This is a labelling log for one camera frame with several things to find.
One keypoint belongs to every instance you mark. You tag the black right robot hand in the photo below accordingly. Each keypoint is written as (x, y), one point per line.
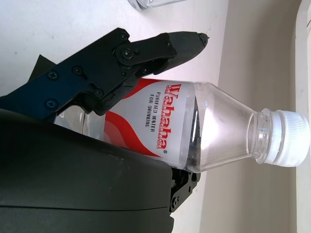
(60, 182)

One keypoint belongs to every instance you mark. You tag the clear water bottle white cap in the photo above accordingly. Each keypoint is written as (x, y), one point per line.
(213, 121)

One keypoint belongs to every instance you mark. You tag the clear plastic cup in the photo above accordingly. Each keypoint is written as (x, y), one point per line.
(155, 3)

